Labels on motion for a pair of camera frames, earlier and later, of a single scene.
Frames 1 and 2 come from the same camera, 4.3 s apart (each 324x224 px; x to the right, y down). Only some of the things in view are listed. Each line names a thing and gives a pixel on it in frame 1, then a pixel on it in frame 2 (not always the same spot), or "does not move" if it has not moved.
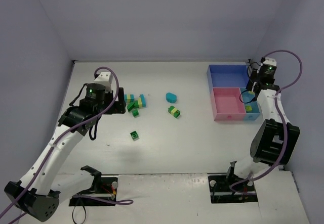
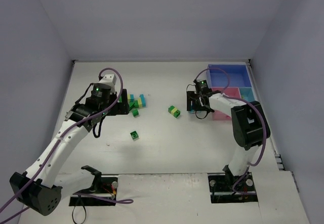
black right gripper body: [252, 83] -> [192, 101]
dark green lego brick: [134, 135] does not move
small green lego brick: [135, 113] does not move
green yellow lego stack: [174, 112] does not move
